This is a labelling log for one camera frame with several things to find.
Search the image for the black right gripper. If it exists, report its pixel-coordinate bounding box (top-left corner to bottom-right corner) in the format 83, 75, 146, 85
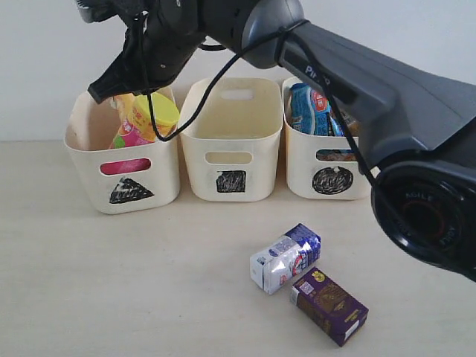
88, 1, 205, 103

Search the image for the pink chips can yellow lid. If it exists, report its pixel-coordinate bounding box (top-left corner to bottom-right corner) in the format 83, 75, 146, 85
109, 92, 179, 149

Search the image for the blue snack bag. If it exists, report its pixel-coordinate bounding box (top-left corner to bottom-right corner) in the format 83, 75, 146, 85
289, 82, 358, 164

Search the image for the orange black snack bag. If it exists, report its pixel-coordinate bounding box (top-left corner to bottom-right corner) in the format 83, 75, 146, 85
332, 110, 360, 137

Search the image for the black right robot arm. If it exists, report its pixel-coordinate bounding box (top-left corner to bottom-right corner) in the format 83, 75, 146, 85
77, 1, 475, 280

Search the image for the cream bin triangle mark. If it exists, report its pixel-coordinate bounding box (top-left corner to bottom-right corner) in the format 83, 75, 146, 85
64, 91, 181, 214

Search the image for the cream bin square mark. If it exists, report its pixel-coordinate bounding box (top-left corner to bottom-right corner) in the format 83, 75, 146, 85
180, 77, 283, 202

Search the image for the blue white milk carton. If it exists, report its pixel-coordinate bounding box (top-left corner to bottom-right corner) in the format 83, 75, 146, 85
250, 223, 322, 295

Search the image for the purple carton box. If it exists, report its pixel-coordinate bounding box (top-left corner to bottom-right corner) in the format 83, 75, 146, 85
291, 267, 369, 347

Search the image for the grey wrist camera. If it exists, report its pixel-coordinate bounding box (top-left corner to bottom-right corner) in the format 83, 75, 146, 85
75, 0, 122, 24

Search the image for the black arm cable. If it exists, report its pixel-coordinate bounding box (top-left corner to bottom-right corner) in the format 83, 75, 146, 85
126, 10, 380, 187

